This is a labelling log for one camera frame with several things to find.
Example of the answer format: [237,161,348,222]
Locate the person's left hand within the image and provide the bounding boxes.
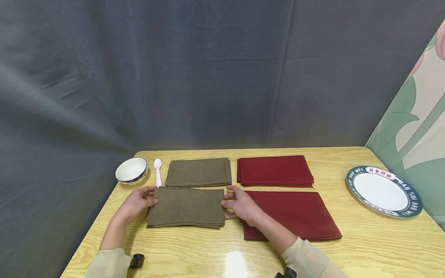
[114,186,159,226]

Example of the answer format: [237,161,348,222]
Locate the white bowl with dark rim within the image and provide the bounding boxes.
[115,157,148,186]

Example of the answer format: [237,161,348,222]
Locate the person's right hand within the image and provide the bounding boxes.
[221,185,267,228]

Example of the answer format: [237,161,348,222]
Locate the red folded cloth napkin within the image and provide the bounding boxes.
[236,155,315,188]
[239,190,343,242]

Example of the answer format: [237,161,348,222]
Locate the person's left forearm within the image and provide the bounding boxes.
[85,216,139,278]

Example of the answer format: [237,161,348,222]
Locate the brown cloth napkin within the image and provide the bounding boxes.
[164,158,233,188]
[146,186,226,230]

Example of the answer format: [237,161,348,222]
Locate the person's right forearm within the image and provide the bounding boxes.
[247,215,349,278]

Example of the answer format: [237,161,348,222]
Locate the pink plastic spoon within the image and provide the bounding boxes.
[153,158,163,188]

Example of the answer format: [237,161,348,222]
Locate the white plate with dark rim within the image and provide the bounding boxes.
[345,166,424,219]

